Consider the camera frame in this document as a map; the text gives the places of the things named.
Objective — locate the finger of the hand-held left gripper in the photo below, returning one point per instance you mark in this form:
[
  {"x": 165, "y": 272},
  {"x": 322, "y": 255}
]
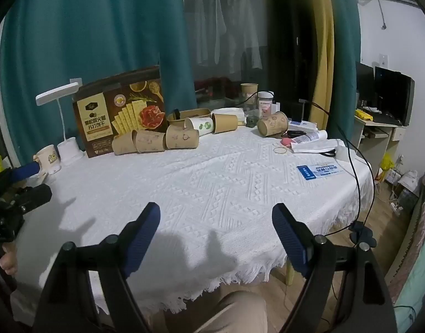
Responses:
[
  {"x": 25, "y": 171},
  {"x": 34, "y": 196}
]

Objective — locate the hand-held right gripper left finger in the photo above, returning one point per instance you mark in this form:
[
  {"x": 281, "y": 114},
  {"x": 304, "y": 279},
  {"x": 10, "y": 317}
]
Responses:
[{"x": 143, "y": 241}]

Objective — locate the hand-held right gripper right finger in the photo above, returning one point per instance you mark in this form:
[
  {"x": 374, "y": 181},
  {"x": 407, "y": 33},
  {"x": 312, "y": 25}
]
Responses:
[{"x": 289, "y": 239}]

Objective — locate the plain brown paper cup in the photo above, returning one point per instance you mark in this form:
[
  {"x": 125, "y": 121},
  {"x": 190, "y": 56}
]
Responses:
[
  {"x": 225, "y": 122},
  {"x": 124, "y": 143}
]

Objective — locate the brown printed paper cup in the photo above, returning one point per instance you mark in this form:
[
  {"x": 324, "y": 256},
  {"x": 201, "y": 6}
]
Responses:
[
  {"x": 150, "y": 141},
  {"x": 182, "y": 136},
  {"x": 273, "y": 124}
]

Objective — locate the white green-print paper cup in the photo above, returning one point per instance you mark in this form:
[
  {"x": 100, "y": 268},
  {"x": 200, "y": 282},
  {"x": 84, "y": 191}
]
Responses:
[{"x": 199, "y": 126}]

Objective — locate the person's left hand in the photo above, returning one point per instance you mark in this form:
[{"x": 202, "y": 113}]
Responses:
[{"x": 8, "y": 258}]

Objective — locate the white printed mug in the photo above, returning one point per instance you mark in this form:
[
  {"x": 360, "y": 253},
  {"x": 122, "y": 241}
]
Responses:
[{"x": 47, "y": 159}]

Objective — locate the white desk lamp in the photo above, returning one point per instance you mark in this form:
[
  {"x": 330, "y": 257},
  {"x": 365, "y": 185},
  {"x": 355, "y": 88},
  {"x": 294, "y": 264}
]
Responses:
[{"x": 65, "y": 125}]

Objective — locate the blue and white card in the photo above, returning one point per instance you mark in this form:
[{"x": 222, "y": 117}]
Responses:
[{"x": 318, "y": 171}]

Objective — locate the white woven tablecloth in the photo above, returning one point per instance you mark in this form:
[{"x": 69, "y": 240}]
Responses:
[{"x": 212, "y": 187}]

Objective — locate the rubber band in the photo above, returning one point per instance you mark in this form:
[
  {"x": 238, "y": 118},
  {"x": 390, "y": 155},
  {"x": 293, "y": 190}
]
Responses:
[{"x": 280, "y": 150}]

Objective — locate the white plastic bag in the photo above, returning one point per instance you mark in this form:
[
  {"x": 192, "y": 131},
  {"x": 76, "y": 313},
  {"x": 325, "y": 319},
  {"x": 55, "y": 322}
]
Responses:
[{"x": 314, "y": 145}]

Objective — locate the pink round object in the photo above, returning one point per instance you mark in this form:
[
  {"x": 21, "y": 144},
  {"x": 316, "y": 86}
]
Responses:
[{"x": 286, "y": 142}]

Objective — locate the clear plastic bottle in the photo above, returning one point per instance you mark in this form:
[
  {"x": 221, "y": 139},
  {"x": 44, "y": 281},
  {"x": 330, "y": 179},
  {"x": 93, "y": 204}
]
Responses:
[{"x": 311, "y": 136}]

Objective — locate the white power strip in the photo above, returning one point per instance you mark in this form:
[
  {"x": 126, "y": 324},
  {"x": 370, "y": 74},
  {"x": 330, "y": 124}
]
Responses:
[{"x": 396, "y": 206}]

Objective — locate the brown cracker box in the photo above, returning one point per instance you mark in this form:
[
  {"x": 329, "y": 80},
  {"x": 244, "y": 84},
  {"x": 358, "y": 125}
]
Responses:
[{"x": 120, "y": 112}]

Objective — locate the small green object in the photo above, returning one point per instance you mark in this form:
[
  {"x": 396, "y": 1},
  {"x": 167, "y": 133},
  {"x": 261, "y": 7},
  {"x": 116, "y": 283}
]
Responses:
[{"x": 251, "y": 120}]

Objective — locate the pink patterned quilt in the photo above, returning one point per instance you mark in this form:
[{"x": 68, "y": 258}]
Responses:
[{"x": 415, "y": 229}]

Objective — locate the black box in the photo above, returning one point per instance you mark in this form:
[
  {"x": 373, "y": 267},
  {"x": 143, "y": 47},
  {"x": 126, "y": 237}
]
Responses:
[{"x": 304, "y": 111}]

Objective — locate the light wooden desk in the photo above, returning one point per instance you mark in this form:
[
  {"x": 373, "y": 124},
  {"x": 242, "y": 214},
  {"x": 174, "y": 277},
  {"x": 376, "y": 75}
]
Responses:
[{"x": 375, "y": 138}]

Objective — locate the white-lidded jar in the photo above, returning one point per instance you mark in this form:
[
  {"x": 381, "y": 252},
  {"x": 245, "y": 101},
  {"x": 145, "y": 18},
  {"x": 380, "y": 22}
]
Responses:
[{"x": 265, "y": 102}]

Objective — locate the white tissue pack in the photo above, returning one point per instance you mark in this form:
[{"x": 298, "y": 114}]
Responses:
[{"x": 234, "y": 111}]

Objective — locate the teal bedsheet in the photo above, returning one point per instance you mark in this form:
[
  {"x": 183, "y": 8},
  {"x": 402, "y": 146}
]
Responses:
[{"x": 418, "y": 295}]

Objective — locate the yellow packet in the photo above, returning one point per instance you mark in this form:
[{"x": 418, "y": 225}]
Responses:
[{"x": 364, "y": 114}]

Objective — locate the teal curtain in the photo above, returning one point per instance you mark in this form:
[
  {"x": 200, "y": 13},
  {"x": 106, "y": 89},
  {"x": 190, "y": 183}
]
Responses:
[
  {"x": 94, "y": 31},
  {"x": 344, "y": 52}
]

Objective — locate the black monitor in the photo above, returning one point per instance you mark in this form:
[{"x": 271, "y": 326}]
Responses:
[
  {"x": 364, "y": 79},
  {"x": 394, "y": 95}
]

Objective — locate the yellow curtain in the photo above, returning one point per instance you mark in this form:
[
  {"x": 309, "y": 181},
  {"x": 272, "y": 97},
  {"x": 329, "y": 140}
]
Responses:
[{"x": 325, "y": 48}]

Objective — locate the hanging white shirt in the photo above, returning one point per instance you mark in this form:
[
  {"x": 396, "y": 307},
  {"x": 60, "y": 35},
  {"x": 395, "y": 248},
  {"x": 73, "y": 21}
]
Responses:
[
  {"x": 207, "y": 24},
  {"x": 243, "y": 29}
]

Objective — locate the white wall socket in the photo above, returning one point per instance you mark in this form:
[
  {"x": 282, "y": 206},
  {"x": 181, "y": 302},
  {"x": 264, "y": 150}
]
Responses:
[{"x": 383, "y": 60}]

